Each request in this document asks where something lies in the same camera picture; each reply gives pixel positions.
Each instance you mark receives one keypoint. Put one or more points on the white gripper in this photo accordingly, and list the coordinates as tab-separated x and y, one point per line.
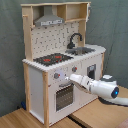
83	83

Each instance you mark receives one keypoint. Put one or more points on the white oven door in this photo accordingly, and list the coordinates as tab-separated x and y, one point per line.
63	100

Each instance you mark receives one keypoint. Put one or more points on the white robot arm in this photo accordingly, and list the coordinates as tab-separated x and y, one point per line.
106	88

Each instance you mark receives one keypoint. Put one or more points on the wooden toy kitchen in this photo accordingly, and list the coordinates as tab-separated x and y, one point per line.
46	40

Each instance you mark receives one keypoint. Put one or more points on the grey ice dispenser panel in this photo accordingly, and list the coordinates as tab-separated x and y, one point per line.
91	71

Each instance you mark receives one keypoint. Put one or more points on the right red stove knob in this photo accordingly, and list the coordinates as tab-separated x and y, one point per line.
74	69

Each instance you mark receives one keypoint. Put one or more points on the grey toy sink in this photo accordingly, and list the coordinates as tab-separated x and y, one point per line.
79	51

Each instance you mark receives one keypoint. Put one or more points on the black toy stovetop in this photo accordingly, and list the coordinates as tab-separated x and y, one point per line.
52	59

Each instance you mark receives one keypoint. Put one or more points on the grey range hood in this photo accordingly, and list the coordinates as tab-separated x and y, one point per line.
46	15

